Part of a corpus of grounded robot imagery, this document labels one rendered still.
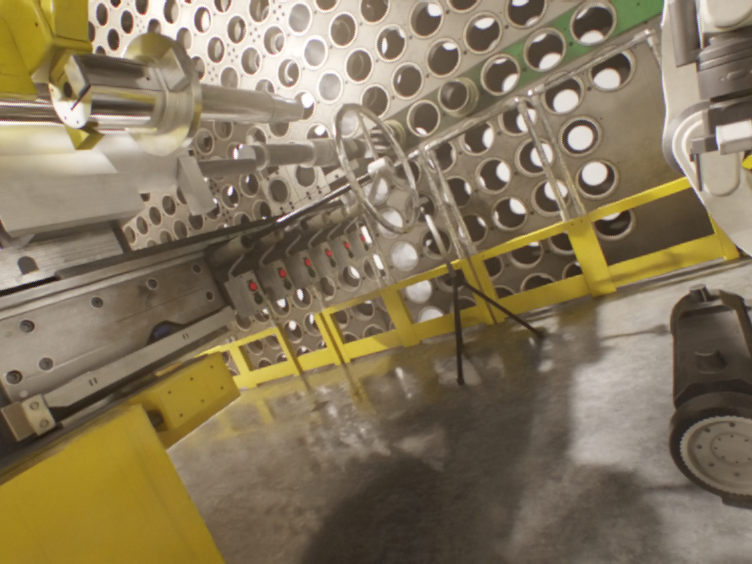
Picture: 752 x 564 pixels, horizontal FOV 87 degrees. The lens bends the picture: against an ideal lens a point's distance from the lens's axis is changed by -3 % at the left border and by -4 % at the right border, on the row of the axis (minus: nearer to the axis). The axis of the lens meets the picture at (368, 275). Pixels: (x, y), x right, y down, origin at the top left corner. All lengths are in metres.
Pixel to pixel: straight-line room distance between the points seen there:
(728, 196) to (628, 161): 2.00
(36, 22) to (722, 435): 1.85
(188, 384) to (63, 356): 0.42
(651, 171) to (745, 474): 2.21
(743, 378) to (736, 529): 0.25
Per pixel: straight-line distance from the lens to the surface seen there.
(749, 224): 1.05
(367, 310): 4.33
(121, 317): 1.41
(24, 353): 1.31
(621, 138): 2.97
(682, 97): 1.02
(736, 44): 0.81
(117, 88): 1.46
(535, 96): 2.17
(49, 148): 1.61
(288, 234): 1.79
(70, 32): 1.55
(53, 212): 1.40
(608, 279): 2.24
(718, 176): 0.98
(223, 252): 1.56
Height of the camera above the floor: 0.70
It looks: 5 degrees down
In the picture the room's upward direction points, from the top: 24 degrees counter-clockwise
